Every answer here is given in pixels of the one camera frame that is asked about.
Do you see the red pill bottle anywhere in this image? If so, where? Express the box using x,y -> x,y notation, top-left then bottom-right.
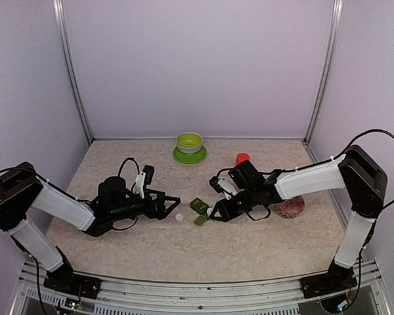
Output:
235,153 -> 250,166

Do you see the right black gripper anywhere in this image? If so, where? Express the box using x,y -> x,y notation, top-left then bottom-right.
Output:
211,186 -> 258,222

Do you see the front aluminium rail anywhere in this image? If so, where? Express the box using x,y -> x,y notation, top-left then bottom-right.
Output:
9,261 -> 393,314

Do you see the white pill bottle cap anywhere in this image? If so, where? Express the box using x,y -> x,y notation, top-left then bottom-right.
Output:
175,213 -> 184,222

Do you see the left aluminium frame post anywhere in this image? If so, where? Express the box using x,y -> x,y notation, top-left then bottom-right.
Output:
53,0 -> 95,146

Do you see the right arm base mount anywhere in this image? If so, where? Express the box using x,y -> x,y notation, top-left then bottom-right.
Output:
299,273 -> 357,299

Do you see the green saucer plate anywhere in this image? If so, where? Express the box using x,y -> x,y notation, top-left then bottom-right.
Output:
173,146 -> 207,164

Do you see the green weekly pill organizer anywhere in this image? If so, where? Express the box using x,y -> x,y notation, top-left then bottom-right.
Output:
190,198 -> 210,227

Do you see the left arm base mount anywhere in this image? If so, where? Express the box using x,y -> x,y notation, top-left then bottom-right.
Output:
43,272 -> 102,300

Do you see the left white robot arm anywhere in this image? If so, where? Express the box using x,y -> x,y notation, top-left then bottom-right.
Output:
0,162 -> 181,292

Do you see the red patterned oval tin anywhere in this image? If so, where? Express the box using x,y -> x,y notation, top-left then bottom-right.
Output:
273,196 -> 305,219

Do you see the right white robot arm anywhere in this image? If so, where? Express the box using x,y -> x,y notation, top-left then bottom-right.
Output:
209,141 -> 394,291

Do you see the green and white bowl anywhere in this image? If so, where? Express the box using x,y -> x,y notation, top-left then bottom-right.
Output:
176,132 -> 204,154

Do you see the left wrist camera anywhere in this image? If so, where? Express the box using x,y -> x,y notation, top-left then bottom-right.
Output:
132,165 -> 155,199

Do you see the small white pill bottle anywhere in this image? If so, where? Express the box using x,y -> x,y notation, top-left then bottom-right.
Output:
206,207 -> 222,219

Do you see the aluminium frame post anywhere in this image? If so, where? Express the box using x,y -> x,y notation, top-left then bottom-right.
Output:
53,0 -> 95,146
304,0 -> 343,146

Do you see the right aluminium frame post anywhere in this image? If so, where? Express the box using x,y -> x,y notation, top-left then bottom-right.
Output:
304,0 -> 343,146

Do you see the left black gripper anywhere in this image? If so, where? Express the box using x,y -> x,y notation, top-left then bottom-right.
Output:
110,188 -> 181,222

